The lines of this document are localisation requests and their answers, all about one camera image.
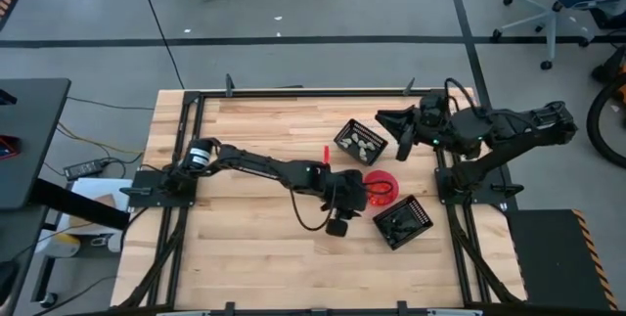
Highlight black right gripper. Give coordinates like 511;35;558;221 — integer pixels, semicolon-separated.
375;107;454;161

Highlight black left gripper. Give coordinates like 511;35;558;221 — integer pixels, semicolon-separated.
322;168;394;220

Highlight pink plastic bowl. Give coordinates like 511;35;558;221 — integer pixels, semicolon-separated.
362;169;401;208

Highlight black slotted plastic basket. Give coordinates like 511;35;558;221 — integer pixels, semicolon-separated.
334;118;390;167
372;195;434;251

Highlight black platform hazard stripes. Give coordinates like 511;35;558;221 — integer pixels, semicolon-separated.
506;207;621;313

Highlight black orange machine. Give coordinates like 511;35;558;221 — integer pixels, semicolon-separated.
590;44;626;107

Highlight white box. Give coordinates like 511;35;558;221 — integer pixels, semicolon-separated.
56;177;133;254

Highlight black flat bar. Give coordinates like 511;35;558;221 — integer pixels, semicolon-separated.
28;177;132;232

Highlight black power adapter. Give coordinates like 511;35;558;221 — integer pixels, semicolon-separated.
63;158;112;182

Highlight white yellow container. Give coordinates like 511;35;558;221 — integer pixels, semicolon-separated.
48;231;82;259

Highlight desk leg with caster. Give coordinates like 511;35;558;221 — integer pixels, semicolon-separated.
29;254;60;310

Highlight dark grey desk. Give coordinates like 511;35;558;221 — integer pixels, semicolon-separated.
0;77;72;209
0;205;50;316

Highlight red object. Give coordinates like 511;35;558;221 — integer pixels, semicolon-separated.
0;134;23;161

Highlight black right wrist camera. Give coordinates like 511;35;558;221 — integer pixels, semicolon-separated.
420;91;447;112

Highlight black right camera cable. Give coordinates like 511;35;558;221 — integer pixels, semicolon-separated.
442;76;491;117

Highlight black camera cable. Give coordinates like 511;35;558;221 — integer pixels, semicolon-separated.
288;186;339;233
442;76;491;117

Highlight black left camera cable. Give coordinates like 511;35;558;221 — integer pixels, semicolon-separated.
288;186;339;233

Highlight black metal table frame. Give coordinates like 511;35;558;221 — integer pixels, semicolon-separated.
112;73;529;316

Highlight black hose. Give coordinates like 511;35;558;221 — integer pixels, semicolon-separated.
585;80;626;170

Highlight long black floor cable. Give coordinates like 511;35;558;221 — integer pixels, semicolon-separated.
136;0;186;90

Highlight yellow cable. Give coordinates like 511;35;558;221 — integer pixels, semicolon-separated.
56;123;146;157

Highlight thin black cable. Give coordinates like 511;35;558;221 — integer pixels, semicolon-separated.
66;95;157;112

